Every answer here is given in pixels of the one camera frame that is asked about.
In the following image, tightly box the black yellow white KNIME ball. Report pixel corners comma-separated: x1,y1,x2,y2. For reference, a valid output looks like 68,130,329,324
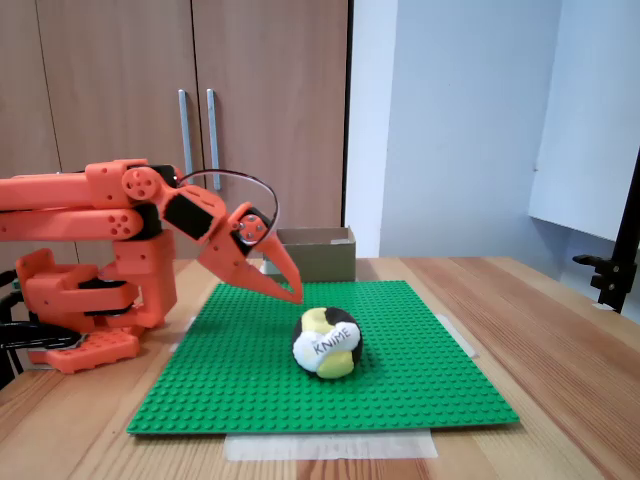
291,306,363,380

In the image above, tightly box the open cardboard box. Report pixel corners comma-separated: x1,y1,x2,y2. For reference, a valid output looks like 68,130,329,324
258,226,357,284

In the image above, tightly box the masking tape strip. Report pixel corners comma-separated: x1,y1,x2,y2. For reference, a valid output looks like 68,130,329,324
168,313,200,354
223,428,439,462
433,312,480,359

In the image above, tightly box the wooden cabinet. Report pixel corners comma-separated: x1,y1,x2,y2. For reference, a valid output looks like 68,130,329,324
0,0,354,261

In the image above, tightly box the green studded baseplate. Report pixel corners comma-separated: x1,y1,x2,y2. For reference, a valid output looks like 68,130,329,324
125,279,521,435

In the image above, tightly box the gripper servo cable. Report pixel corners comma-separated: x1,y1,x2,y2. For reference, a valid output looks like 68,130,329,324
175,169,279,247

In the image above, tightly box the metal cabinet handle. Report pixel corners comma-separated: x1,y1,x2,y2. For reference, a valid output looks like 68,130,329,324
177,89,195,174
205,88,223,192

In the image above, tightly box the black cable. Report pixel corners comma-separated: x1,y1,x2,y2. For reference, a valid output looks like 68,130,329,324
0,269,26,391

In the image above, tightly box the black camera stand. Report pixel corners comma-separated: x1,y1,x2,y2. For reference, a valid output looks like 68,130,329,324
572,147,640,315

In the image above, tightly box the white wall panel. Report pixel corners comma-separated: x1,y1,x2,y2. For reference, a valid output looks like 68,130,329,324
527,0,640,244

